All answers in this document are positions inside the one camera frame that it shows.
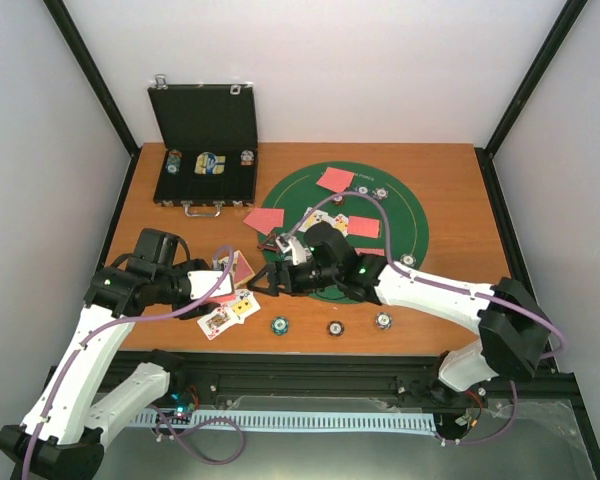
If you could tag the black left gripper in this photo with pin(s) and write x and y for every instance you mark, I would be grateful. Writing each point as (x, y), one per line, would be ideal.
(201, 310)

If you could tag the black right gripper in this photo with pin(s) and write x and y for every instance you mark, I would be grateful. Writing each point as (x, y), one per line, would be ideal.
(273, 269)

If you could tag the brown poker chip stack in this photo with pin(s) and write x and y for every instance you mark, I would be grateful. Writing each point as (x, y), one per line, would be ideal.
(335, 328)

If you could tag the teal poker chip stack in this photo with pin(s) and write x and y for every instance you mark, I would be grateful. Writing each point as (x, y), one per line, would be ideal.
(280, 325)

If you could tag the red card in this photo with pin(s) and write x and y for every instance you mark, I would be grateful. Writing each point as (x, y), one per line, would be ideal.
(371, 251)
(364, 227)
(272, 216)
(344, 178)

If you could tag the red card being drawn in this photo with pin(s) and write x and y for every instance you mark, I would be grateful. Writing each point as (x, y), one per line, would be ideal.
(254, 220)

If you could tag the purple poker chip stack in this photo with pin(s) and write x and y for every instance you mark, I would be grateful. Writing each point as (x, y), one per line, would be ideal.
(383, 321)

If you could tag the red playing card deck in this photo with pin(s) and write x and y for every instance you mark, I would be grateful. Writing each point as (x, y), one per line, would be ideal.
(221, 299)

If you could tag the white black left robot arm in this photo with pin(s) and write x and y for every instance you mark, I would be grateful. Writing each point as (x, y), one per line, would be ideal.
(68, 430)

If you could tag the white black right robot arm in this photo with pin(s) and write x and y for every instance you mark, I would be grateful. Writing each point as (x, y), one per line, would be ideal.
(511, 330)

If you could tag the black triangular dealer button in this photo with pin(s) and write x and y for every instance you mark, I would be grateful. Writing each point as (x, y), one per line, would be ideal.
(269, 243)

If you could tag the yellow red card box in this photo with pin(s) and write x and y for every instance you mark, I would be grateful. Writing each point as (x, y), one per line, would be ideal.
(241, 271)

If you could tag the round green poker mat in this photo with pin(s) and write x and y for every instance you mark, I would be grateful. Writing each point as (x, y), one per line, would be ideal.
(409, 229)

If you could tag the purple chips in case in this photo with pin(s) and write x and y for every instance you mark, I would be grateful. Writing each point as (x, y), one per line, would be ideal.
(247, 158)

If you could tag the teal chips in case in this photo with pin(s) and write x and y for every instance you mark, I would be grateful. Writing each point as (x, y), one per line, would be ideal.
(173, 162)

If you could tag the card deck in case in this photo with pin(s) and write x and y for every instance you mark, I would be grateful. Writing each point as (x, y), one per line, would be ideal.
(210, 164)

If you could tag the open black poker case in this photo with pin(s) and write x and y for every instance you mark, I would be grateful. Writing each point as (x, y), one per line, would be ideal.
(206, 117)

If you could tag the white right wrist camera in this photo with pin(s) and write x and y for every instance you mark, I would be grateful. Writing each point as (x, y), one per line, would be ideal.
(290, 246)

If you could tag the light blue slotted cable duct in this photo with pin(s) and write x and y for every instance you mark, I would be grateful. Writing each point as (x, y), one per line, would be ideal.
(303, 422)

